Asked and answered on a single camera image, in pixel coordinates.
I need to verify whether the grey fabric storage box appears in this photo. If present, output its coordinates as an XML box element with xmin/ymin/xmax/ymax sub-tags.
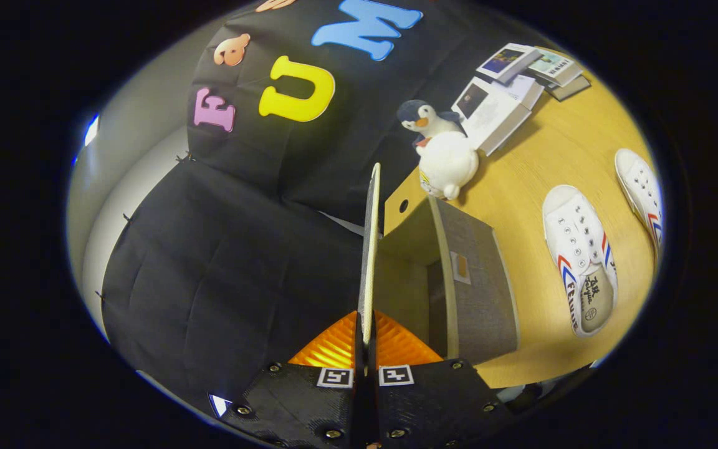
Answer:
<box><xmin>358</xmin><ymin>162</ymin><xmax>520</xmax><ymax>365</ymax></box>

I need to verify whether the dark grey book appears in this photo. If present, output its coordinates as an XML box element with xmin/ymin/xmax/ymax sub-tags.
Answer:
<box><xmin>546</xmin><ymin>75</ymin><xmax>591</xmax><ymax>102</ymax></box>

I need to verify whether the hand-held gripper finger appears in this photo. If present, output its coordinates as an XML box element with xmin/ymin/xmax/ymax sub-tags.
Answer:
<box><xmin>368</xmin><ymin>310</ymin><xmax>515</xmax><ymax>448</ymax></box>
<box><xmin>219</xmin><ymin>311</ymin><xmax>369</xmax><ymax>448</ymax></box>

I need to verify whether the book with blue picture cover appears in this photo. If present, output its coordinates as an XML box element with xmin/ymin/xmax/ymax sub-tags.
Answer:
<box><xmin>476</xmin><ymin>42</ymin><xmax>543</xmax><ymax>85</ymax></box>

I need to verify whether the plain white book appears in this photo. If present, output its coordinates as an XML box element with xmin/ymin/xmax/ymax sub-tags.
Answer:
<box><xmin>509</xmin><ymin>75</ymin><xmax>545</xmax><ymax>112</ymax></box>

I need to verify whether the book with pale green cover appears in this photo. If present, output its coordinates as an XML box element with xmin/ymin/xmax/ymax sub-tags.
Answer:
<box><xmin>527</xmin><ymin>49</ymin><xmax>584</xmax><ymax>87</ymax></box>

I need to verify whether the penguin plush toy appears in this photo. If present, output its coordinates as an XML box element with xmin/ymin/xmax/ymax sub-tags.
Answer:
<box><xmin>396</xmin><ymin>100</ymin><xmax>480</xmax><ymax>200</ymax></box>

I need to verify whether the black backdrop cloth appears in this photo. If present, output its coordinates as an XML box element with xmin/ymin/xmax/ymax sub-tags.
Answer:
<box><xmin>100</xmin><ymin>0</ymin><xmax>522</xmax><ymax>400</ymax></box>

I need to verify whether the white book with portrait cover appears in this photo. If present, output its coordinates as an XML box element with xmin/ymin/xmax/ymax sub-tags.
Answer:
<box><xmin>451</xmin><ymin>76</ymin><xmax>533</xmax><ymax>157</ymax></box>

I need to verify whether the white canvas shoe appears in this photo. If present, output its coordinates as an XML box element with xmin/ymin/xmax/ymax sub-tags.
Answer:
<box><xmin>542</xmin><ymin>185</ymin><xmax>618</xmax><ymax>338</ymax></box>
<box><xmin>615</xmin><ymin>148</ymin><xmax>664</xmax><ymax>256</ymax></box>

